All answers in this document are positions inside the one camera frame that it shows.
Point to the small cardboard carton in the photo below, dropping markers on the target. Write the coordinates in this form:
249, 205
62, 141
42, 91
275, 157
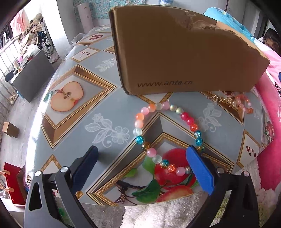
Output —
10, 129

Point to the wheelchair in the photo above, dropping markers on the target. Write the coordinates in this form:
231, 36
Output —
45, 43

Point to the brown cardboard box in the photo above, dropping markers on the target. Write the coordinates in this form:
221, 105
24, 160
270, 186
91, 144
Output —
175, 54

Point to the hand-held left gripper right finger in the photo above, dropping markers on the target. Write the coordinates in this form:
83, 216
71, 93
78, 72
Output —
200, 171

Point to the large water bottle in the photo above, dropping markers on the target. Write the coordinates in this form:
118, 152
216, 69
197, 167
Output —
166, 2

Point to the grey cabinet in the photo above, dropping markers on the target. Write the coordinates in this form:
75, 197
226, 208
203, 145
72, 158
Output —
33, 76

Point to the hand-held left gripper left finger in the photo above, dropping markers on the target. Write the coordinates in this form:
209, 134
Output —
86, 168

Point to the clear plastic bag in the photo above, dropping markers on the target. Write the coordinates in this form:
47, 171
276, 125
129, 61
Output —
78, 38

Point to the white metal railing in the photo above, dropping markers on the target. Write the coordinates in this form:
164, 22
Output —
6, 63

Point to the white paper roll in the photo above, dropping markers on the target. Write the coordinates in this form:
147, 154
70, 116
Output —
85, 17

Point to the blue floral quilt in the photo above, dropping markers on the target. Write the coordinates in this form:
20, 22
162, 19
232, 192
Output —
230, 22

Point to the red gift bag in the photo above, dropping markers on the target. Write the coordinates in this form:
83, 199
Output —
13, 186

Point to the gold butterfly charm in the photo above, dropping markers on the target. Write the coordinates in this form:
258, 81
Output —
216, 99

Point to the pile of clothes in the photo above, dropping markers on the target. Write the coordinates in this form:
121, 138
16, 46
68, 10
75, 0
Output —
33, 28

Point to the white fluffy towel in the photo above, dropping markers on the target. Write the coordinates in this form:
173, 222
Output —
166, 214

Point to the pink blanket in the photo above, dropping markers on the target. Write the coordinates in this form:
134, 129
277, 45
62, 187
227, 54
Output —
272, 105

